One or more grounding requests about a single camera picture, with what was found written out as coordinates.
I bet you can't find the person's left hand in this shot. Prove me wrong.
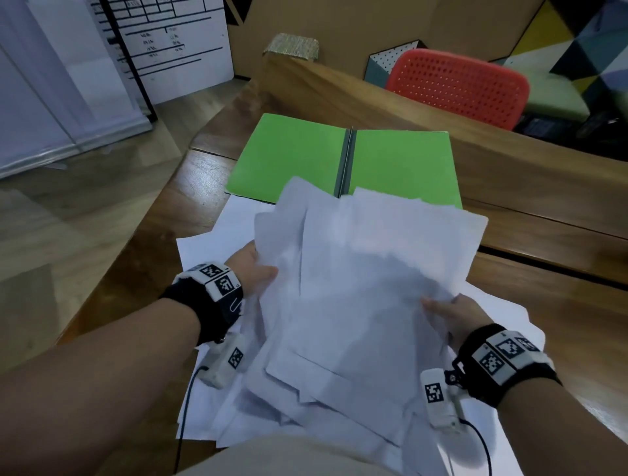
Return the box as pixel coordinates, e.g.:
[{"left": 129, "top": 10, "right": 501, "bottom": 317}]
[{"left": 225, "top": 241, "right": 279, "bottom": 301}]

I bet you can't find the person's right hand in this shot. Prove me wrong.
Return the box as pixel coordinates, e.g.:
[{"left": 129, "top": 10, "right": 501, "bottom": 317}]
[{"left": 421, "top": 293, "right": 495, "bottom": 355}]

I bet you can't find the pile of white papers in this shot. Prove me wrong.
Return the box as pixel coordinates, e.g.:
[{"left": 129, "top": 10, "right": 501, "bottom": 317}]
[{"left": 175, "top": 176, "right": 546, "bottom": 476}]

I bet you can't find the green folder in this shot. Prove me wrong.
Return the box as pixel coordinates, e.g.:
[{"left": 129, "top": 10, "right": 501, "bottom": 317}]
[{"left": 224, "top": 112, "right": 464, "bottom": 209}]

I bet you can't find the person's left forearm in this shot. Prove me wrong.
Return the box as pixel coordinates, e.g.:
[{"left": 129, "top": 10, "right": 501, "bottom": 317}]
[{"left": 0, "top": 297, "right": 202, "bottom": 476}]

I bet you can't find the person's right forearm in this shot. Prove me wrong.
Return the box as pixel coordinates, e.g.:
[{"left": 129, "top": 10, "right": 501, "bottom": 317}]
[{"left": 495, "top": 380, "right": 628, "bottom": 476}]

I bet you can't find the person's beige clothing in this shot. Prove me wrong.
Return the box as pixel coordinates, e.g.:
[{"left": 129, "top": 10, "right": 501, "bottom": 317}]
[{"left": 176, "top": 435, "right": 393, "bottom": 476}]

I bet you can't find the black left wristband with markers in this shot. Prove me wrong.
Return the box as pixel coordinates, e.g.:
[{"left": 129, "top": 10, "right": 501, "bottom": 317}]
[{"left": 159, "top": 263, "right": 245, "bottom": 347}]

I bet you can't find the black wristband with markers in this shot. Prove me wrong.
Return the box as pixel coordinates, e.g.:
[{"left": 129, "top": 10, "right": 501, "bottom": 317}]
[
  {"left": 451, "top": 323, "right": 563, "bottom": 409},
  {"left": 159, "top": 263, "right": 245, "bottom": 347}
]

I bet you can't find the black right wristband with markers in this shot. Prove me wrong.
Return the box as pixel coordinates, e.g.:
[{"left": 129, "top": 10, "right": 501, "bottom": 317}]
[{"left": 451, "top": 323, "right": 563, "bottom": 409}]

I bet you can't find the white board with chart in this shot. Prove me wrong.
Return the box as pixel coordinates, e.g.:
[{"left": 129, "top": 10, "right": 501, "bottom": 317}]
[{"left": 88, "top": 0, "right": 236, "bottom": 107}]

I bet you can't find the patterned woven box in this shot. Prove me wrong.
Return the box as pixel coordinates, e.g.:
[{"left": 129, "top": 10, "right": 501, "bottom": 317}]
[{"left": 262, "top": 33, "right": 320, "bottom": 61}]

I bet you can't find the red perforated chair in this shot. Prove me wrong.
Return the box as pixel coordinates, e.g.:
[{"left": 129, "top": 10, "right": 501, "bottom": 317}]
[{"left": 385, "top": 48, "right": 532, "bottom": 132}]

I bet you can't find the teal white dotted box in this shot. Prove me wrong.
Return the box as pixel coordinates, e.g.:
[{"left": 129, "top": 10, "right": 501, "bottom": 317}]
[{"left": 365, "top": 40, "right": 428, "bottom": 89}]

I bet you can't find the green bench cushion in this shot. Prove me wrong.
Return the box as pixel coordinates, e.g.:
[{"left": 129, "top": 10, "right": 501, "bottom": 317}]
[{"left": 522, "top": 80, "right": 592, "bottom": 124}]

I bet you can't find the white banner panel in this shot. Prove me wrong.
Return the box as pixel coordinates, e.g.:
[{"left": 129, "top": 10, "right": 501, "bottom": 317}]
[{"left": 0, "top": 0, "right": 154, "bottom": 180}]

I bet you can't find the colourful triangle patterned backrest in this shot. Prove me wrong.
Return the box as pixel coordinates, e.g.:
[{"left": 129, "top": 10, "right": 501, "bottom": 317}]
[{"left": 490, "top": 0, "right": 628, "bottom": 107}]

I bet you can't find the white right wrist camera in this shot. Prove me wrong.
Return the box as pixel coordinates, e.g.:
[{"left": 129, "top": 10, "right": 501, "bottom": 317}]
[{"left": 419, "top": 367, "right": 467, "bottom": 434}]

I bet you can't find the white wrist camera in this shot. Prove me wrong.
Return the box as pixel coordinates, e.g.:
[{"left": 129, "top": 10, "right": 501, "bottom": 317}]
[
  {"left": 203, "top": 333, "right": 248, "bottom": 391},
  {"left": 419, "top": 367, "right": 467, "bottom": 434}
]

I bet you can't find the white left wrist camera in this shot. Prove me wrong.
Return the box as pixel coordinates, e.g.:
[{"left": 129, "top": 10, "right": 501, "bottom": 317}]
[{"left": 203, "top": 333, "right": 248, "bottom": 391}]

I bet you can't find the black right camera cable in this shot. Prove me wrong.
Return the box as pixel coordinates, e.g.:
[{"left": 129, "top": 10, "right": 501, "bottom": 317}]
[{"left": 459, "top": 416, "right": 493, "bottom": 476}]

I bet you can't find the black camera cable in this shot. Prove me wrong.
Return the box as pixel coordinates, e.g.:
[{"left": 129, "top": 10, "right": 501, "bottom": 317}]
[
  {"left": 172, "top": 365, "right": 209, "bottom": 474},
  {"left": 459, "top": 416, "right": 493, "bottom": 476}
]

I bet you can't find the black left camera cable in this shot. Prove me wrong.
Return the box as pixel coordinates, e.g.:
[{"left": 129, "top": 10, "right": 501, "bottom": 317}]
[{"left": 172, "top": 365, "right": 209, "bottom": 474}]

